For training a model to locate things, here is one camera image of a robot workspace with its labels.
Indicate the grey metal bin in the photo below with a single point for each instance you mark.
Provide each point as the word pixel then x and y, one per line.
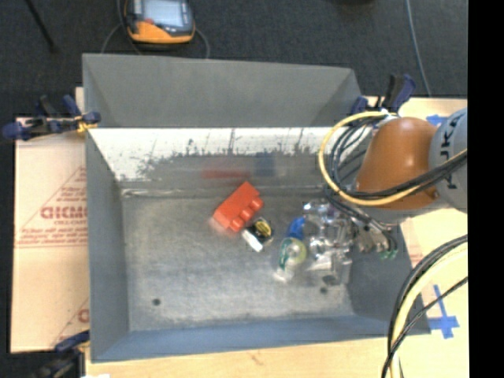
pixel 189 274

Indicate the red toy brick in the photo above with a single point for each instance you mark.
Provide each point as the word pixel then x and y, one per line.
pixel 238 208

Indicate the brown cardboard board red print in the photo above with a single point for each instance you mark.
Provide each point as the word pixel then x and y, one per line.
pixel 47 250

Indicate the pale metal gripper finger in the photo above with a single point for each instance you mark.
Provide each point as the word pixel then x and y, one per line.
pixel 323 216
pixel 330 266

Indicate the clear bulb with green inside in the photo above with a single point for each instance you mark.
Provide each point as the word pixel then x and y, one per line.
pixel 290 255

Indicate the black yellow white small toy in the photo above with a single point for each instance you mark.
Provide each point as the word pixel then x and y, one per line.
pixel 260 230

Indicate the blue plastic piece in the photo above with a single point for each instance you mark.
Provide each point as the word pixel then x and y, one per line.
pixel 296 227

